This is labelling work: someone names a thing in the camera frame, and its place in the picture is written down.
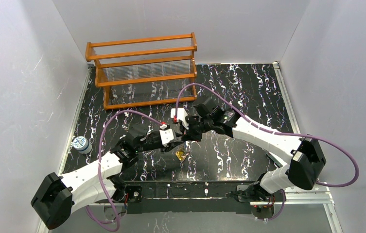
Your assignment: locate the purple cable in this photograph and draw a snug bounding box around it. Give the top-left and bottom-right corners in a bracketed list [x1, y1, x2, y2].
[84, 110, 167, 233]
[174, 83, 360, 222]

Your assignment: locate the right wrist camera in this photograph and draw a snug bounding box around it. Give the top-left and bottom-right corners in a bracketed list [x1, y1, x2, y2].
[170, 108, 189, 130]

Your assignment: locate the yellow key tag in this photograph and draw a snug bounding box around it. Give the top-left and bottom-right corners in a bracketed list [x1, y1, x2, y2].
[175, 151, 188, 162]

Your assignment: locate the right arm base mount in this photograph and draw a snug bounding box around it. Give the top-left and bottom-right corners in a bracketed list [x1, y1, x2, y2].
[227, 184, 286, 218]

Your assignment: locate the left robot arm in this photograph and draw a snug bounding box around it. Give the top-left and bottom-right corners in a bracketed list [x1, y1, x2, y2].
[31, 128, 182, 230]

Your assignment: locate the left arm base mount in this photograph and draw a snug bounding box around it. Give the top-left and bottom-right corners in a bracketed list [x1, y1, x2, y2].
[94, 183, 143, 204]

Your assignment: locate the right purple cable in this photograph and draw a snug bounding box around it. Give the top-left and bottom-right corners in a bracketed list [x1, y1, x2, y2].
[174, 83, 360, 222]

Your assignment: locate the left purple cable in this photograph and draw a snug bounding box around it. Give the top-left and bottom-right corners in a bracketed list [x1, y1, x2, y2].
[84, 110, 167, 233]

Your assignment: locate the orange wooden shelf rack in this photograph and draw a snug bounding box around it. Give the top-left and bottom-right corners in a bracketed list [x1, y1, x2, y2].
[85, 32, 198, 110]

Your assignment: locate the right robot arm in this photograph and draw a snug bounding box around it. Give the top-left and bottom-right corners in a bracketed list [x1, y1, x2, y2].
[171, 96, 326, 195]

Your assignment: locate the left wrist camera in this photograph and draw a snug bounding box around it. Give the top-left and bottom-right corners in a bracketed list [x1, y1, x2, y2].
[159, 122, 176, 147]

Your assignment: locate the blue white tape roll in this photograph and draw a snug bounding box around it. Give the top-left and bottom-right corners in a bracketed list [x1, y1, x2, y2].
[72, 136, 92, 154]

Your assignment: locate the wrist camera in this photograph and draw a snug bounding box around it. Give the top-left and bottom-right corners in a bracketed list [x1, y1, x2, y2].
[170, 108, 189, 130]
[159, 122, 176, 147]

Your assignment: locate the silver keyring holder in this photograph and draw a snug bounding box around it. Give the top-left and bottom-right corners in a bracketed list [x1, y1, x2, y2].
[175, 142, 190, 162]

